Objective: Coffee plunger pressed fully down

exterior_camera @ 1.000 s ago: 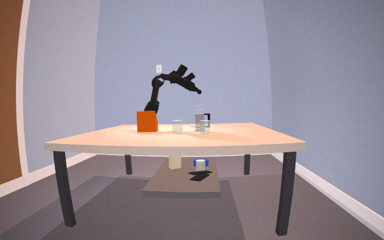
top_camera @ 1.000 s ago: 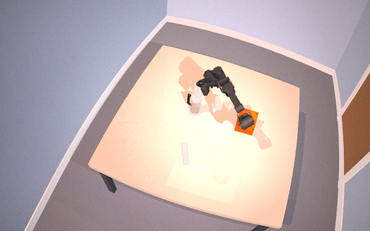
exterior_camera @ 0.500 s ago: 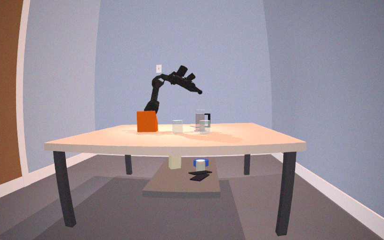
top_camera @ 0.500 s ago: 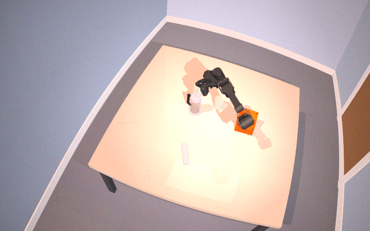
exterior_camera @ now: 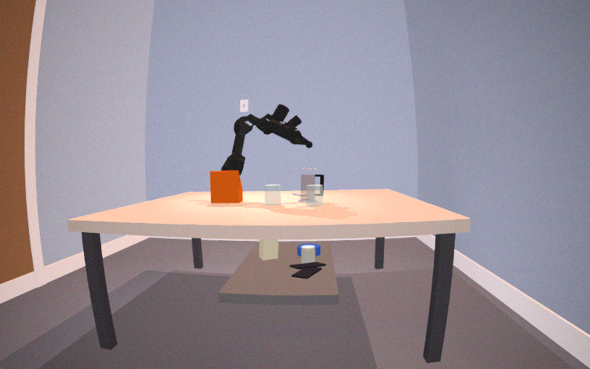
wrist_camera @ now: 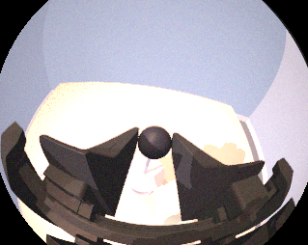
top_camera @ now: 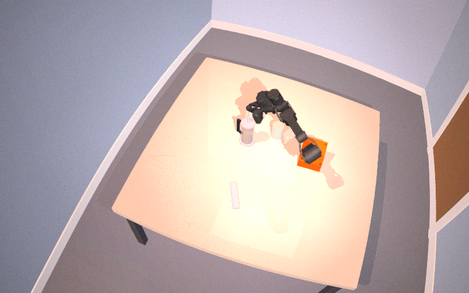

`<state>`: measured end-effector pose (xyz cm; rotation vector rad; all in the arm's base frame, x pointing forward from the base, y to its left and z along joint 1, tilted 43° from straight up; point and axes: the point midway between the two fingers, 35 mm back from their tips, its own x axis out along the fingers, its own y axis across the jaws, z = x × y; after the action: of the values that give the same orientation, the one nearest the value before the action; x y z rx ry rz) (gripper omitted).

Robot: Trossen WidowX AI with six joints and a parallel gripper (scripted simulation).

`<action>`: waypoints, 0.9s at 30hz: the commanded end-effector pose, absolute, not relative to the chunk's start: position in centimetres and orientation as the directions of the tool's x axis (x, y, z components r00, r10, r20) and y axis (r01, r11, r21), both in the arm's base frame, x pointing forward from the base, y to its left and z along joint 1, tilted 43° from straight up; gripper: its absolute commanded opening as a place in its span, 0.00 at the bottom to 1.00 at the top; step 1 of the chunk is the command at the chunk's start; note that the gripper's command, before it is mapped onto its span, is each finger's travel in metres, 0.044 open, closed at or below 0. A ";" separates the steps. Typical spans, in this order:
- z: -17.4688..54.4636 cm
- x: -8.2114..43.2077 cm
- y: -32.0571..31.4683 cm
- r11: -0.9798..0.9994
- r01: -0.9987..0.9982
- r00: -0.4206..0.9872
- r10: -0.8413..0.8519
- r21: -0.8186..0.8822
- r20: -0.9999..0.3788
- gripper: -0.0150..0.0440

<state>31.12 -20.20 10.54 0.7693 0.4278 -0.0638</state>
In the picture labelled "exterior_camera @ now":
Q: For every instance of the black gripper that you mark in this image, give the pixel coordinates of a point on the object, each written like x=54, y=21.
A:
x=289, y=134

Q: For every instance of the black flat bar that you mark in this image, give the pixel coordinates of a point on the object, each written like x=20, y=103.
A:
x=307, y=265
x=306, y=272

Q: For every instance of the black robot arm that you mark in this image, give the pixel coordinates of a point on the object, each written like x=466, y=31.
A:
x=236, y=161

